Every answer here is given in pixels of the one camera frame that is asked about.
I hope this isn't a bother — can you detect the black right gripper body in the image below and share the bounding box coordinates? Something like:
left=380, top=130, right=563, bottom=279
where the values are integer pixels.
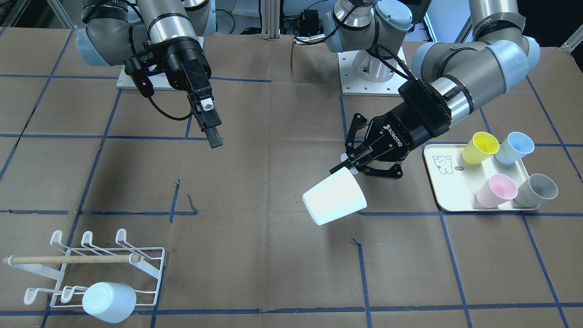
left=146, top=37, right=213, bottom=117

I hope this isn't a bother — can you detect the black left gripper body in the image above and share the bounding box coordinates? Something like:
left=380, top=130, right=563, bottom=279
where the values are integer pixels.
left=344, top=81, right=454, bottom=179

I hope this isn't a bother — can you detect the pale cream plastic cup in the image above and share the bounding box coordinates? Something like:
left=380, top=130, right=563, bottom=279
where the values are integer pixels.
left=302, top=168, right=367, bottom=226

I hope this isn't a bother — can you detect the light blue plastic cup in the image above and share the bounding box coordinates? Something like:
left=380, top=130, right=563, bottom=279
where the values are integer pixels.
left=82, top=282, right=137, bottom=323

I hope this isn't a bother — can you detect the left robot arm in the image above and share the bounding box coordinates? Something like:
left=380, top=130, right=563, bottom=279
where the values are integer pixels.
left=324, top=0, right=541, bottom=179

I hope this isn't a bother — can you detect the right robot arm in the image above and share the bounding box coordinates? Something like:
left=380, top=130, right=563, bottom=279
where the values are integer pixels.
left=76, top=0, right=223, bottom=148

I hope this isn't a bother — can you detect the yellow plastic cup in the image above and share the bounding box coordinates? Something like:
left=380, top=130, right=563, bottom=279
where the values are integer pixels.
left=461, top=131, right=500, bottom=165

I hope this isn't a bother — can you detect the pink plastic cup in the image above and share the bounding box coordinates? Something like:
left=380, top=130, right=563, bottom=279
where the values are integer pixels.
left=476, top=174, right=518, bottom=208

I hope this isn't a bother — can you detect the grey plastic cup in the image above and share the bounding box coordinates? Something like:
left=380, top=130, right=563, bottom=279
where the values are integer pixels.
left=514, top=174, right=558, bottom=208

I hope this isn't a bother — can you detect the cream plastic tray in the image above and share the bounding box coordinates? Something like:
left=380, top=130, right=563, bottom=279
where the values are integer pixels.
left=423, top=144, right=529, bottom=212

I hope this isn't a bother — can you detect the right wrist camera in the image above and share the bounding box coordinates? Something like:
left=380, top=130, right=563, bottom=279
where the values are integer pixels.
left=123, top=56, right=154, bottom=98

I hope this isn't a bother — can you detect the aluminium frame post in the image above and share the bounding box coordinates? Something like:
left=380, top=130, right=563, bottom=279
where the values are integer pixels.
left=258, top=0, right=282, bottom=40

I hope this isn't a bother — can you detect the white wire cup rack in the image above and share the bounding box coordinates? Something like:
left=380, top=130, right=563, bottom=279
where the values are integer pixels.
left=9, top=228, right=166, bottom=309

